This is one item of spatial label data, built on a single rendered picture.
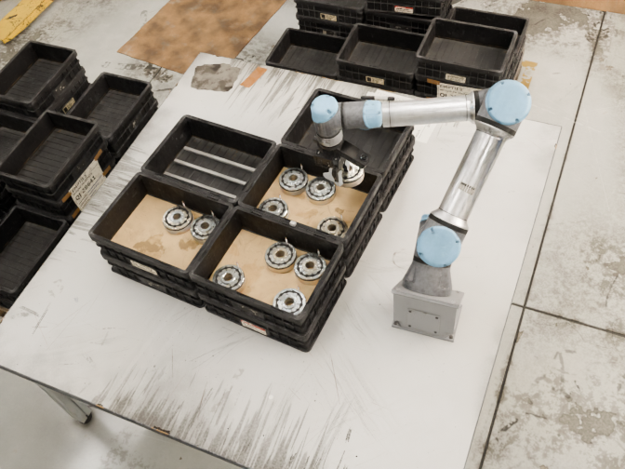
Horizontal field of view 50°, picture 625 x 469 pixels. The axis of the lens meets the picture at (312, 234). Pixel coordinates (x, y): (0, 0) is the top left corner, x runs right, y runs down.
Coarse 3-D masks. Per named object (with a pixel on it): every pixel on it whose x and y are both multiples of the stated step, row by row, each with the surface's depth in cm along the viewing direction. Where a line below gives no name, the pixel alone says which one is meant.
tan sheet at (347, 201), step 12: (276, 180) 239; (276, 192) 236; (336, 192) 233; (348, 192) 233; (360, 192) 232; (288, 204) 232; (300, 204) 232; (312, 204) 231; (336, 204) 230; (348, 204) 230; (360, 204) 229; (300, 216) 229; (312, 216) 228; (324, 216) 228; (336, 216) 227; (348, 216) 226; (348, 228) 224
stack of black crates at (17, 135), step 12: (0, 120) 333; (12, 120) 328; (24, 120) 323; (0, 132) 336; (12, 132) 335; (24, 132) 333; (0, 144) 330; (12, 144) 330; (0, 156) 325; (0, 180) 310; (0, 192) 312; (0, 204) 316; (12, 204) 321
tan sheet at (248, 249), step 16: (240, 240) 225; (256, 240) 224; (272, 240) 224; (224, 256) 222; (240, 256) 221; (256, 256) 221; (256, 272) 217; (272, 272) 217; (288, 272) 216; (256, 288) 213; (272, 288) 213; (304, 288) 212; (272, 304) 209; (288, 304) 209
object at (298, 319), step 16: (240, 208) 220; (224, 224) 219; (288, 224) 214; (336, 240) 209; (336, 256) 206; (192, 272) 208; (224, 288) 203; (320, 288) 200; (256, 304) 199; (304, 320) 196
